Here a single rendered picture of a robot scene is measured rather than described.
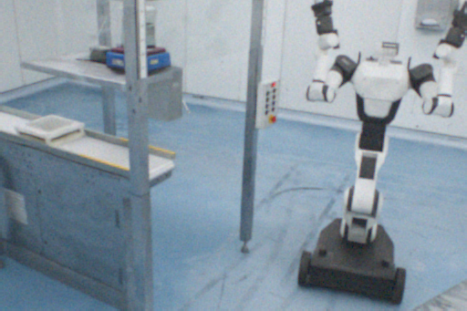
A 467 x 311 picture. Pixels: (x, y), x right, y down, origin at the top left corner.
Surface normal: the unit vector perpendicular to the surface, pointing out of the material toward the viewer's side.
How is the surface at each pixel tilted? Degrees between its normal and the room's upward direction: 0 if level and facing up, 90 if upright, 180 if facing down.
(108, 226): 90
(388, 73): 45
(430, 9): 90
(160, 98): 90
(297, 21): 90
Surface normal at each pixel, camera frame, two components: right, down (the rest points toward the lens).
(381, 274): -0.15, -0.37
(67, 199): -0.50, 0.33
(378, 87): -0.25, 0.38
